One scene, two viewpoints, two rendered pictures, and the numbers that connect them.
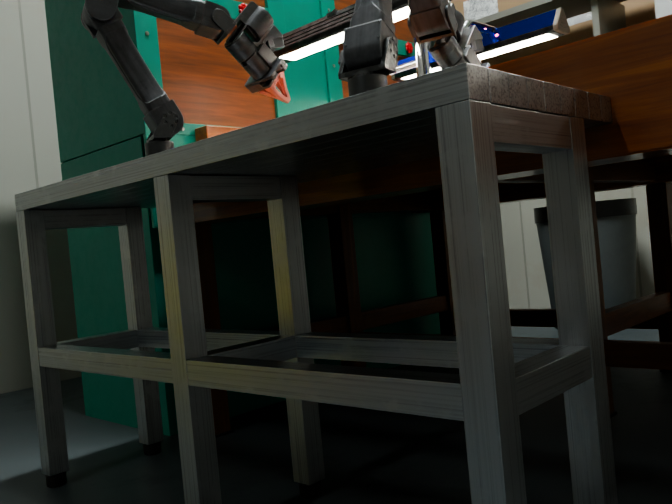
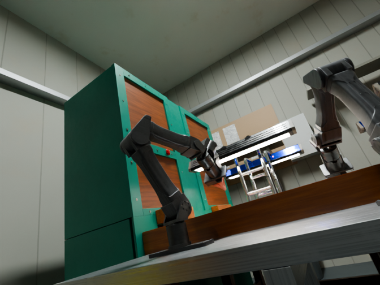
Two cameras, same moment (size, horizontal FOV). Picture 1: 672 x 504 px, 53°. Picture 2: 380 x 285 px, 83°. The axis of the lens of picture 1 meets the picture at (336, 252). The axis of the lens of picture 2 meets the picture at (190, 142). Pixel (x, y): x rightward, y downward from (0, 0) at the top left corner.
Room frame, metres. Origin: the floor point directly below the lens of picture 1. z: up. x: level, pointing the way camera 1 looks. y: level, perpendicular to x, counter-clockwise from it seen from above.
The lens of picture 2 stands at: (0.79, 0.48, 0.71)
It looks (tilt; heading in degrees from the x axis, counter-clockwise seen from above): 23 degrees up; 342
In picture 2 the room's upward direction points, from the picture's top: 14 degrees counter-clockwise
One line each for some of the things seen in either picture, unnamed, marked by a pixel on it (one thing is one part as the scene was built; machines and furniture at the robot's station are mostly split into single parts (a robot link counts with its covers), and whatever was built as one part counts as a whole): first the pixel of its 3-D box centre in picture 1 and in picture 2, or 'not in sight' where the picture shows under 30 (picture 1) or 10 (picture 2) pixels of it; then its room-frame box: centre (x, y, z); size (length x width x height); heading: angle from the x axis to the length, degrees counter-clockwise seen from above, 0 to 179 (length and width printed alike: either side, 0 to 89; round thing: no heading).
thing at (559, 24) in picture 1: (472, 48); (260, 162); (2.19, -0.50, 1.08); 0.62 x 0.08 x 0.07; 46
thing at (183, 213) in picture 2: (161, 129); (175, 214); (1.49, 0.36, 0.77); 0.09 x 0.06 x 0.06; 26
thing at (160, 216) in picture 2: (242, 140); (176, 214); (2.06, 0.25, 0.83); 0.30 x 0.06 x 0.07; 136
